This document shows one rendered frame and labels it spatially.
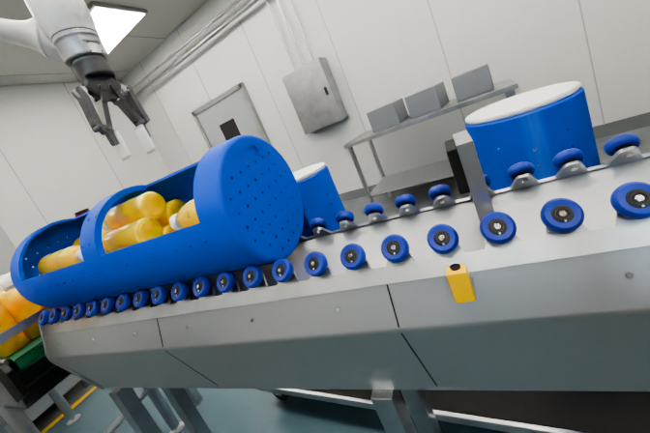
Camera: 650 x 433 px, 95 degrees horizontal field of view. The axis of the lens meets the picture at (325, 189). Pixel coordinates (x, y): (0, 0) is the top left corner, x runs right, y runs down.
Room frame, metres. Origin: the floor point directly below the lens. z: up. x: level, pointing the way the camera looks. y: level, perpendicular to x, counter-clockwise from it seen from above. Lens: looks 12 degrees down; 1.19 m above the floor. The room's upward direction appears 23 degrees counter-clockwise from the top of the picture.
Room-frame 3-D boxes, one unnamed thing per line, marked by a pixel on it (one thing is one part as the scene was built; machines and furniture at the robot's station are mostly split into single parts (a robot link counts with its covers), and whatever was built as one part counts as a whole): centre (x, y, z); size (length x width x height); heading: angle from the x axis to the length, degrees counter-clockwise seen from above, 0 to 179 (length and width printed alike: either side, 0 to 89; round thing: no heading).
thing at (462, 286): (0.38, -0.13, 0.92); 0.08 x 0.03 x 0.05; 155
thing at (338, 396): (1.12, -0.07, 0.07); 1.50 x 0.52 x 0.15; 58
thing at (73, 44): (0.78, 0.39, 1.55); 0.09 x 0.09 x 0.06
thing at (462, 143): (0.48, -0.23, 1.00); 0.10 x 0.04 x 0.15; 155
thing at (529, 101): (0.83, -0.60, 1.03); 0.28 x 0.28 x 0.01
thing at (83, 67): (0.78, 0.39, 1.48); 0.08 x 0.07 x 0.09; 154
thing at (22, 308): (1.02, 1.12, 1.00); 0.07 x 0.07 x 0.19
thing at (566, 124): (0.83, -0.60, 0.59); 0.28 x 0.28 x 0.88
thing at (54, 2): (0.79, 0.40, 1.66); 0.13 x 0.11 x 0.16; 27
